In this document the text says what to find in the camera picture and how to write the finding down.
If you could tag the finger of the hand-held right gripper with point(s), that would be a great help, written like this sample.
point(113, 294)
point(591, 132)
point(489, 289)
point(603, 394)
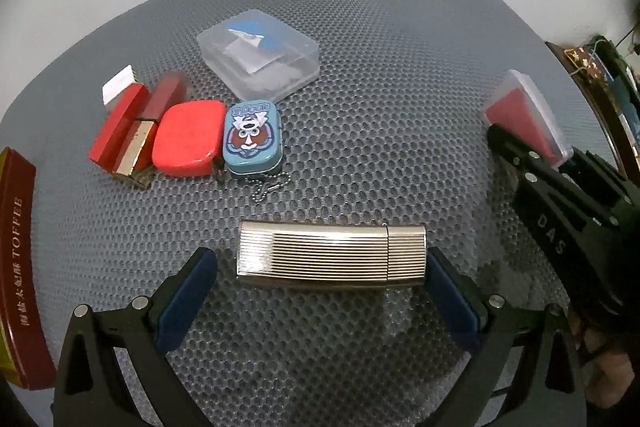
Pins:
point(510, 147)
point(600, 177)

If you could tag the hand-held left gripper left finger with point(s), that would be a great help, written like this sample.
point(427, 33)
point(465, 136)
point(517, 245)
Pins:
point(185, 302)

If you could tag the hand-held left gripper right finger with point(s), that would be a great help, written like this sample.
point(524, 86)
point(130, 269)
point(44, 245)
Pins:
point(452, 302)

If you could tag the clear case with red cards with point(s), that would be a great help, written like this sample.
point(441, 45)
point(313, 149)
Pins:
point(525, 112)

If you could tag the silver ribbed metal case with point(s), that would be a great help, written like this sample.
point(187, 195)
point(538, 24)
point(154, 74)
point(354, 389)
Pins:
point(330, 257)

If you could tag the red rounded box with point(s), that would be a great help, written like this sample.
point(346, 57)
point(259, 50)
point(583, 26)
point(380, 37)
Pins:
point(185, 139)

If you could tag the gold tin with red sides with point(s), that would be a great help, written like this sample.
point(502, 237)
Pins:
point(25, 267)

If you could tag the red rectangular block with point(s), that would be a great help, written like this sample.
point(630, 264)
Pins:
point(117, 127)

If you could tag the person's right hand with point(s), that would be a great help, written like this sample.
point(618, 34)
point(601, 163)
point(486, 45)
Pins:
point(607, 369)

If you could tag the dark wooden shelf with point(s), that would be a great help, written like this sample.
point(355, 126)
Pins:
point(602, 107)

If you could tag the brown patterned box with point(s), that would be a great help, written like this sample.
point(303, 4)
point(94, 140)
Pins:
point(585, 63)

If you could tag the red gold lipstick box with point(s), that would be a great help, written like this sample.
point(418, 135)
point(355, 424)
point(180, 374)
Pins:
point(167, 99)

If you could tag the white small block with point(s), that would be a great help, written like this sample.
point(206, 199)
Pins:
point(117, 84)

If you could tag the clear plastic box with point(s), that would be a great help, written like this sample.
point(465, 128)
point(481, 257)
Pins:
point(280, 72)

